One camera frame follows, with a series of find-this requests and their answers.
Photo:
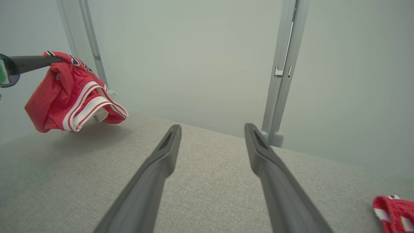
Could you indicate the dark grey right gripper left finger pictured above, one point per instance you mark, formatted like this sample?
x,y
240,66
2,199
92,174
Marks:
x,y
148,184

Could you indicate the red shorts with white stripe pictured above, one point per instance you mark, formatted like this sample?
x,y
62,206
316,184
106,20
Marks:
x,y
396,213

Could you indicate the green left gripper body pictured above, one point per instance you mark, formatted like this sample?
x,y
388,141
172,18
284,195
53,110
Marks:
x,y
8,71

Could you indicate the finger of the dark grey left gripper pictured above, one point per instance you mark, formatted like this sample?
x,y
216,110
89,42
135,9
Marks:
x,y
35,62

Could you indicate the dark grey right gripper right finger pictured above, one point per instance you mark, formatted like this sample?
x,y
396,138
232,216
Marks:
x,y
281,194

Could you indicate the red shirt with white sleeves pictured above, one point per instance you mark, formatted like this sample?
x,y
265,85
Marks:
x,y
61,97

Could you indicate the grey partition post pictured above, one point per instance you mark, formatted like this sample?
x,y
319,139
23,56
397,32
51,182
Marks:
x,y
284,64

